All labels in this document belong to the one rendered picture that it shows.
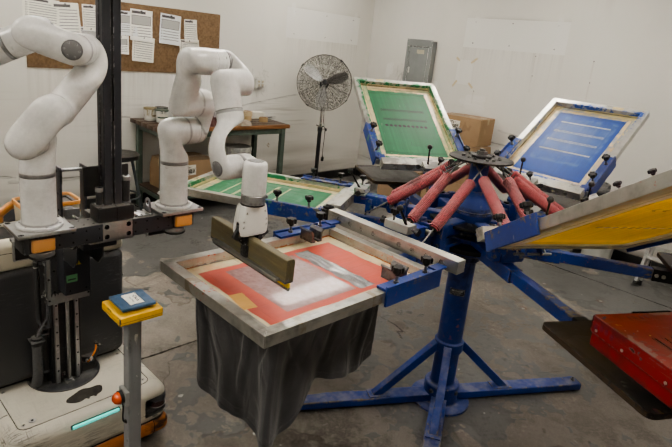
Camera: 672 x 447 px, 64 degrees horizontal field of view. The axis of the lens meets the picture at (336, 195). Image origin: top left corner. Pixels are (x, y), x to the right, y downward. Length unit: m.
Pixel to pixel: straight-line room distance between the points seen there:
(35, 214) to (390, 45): 5.98
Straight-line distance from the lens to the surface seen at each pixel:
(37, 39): 1.62
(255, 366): 1.76
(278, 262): 1.58
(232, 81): 1.68
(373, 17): 7.51
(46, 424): 2.43
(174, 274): 1.84
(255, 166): 1.60
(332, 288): 1.84
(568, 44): 6.03
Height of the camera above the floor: 1.74
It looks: 15 degrees down
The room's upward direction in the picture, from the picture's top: 6 degrees clockwise
